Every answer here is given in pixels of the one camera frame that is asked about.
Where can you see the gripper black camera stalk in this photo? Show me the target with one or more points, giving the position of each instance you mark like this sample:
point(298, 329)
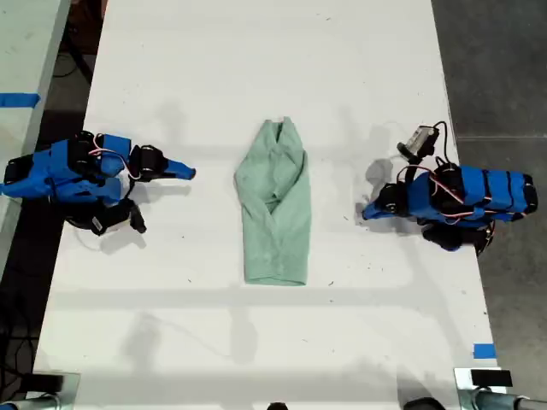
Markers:
point(413, 166)
point(137, 218)

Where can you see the grey metal tube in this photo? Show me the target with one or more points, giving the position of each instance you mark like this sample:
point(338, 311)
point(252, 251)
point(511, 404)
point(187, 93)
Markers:
point(30, 403)
point(500, 401)

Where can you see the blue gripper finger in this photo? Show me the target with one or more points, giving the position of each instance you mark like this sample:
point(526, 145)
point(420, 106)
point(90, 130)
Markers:
point(177, 174)
point(374, 215)
point(374, 207)
point(179, 165)

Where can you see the black box on white plate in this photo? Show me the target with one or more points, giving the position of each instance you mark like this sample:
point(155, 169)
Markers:
point(491, 378)

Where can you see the short blue tape patch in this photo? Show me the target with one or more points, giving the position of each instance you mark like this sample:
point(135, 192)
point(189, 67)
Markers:
point(484, 351)

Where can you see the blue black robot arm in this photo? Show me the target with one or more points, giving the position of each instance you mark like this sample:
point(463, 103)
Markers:
point(478, 192)
point(60, 171)

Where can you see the long blue tape strip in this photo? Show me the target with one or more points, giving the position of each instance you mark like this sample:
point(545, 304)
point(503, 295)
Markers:
point(19, 100)

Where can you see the grey metal bracket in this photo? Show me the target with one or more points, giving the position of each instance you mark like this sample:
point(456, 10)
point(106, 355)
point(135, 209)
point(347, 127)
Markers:
point(72, 388)

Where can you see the pale green T-shirt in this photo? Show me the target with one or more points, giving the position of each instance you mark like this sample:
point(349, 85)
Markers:
point(275, 222)

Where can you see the small black round knob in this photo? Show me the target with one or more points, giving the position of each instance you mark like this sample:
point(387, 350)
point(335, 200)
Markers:
point(277, 406)

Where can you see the pale side table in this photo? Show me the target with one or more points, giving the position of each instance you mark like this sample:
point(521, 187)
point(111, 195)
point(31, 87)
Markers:
point(21, 51)

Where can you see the large black round knob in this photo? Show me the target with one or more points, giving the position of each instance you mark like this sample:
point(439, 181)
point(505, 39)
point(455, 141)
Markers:
point(425, 404)

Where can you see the white mounting plate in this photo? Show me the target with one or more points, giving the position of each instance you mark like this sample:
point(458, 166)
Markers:
point(461, 378)

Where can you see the black box on metal bracket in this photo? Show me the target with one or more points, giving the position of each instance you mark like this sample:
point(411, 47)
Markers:
point(45, 382)

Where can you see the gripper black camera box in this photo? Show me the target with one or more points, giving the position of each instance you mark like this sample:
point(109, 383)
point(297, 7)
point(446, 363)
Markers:
point(419, 142)
point(107, 222)

